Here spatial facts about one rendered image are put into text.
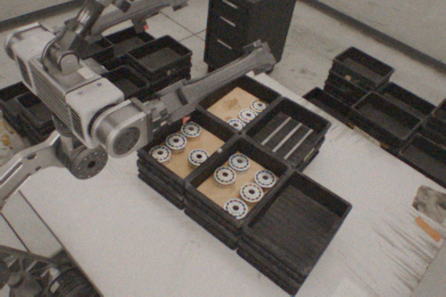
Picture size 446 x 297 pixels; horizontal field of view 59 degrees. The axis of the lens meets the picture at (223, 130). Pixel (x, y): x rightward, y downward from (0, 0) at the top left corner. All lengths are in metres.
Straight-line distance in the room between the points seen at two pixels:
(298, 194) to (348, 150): 0.58
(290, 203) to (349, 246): 0.34
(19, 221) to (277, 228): 1.69
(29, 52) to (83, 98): 0.27
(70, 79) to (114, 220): 0.83
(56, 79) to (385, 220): 1.59
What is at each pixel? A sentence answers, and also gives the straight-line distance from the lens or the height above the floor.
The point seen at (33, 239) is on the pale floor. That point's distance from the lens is 2.71.
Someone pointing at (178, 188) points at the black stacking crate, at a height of 0.85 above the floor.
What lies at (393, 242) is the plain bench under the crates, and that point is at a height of 0.70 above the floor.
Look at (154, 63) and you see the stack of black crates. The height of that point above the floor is 0.49.
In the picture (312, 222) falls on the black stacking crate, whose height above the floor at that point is 0.83.
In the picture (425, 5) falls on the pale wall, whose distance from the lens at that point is 4.67.
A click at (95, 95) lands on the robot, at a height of 1.53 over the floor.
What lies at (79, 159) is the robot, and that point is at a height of 1.19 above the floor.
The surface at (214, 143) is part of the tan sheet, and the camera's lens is 1.95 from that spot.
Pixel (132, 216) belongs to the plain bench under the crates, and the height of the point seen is 0.70.
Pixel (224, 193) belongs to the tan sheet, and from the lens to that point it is 1.77.
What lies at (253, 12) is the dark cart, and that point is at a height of 0.82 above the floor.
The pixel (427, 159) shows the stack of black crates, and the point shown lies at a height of 0.38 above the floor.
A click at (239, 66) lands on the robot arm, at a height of 1.52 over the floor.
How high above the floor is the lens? 2.25
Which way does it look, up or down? 45 degrees down
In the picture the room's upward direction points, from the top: 9 degrees clockwise
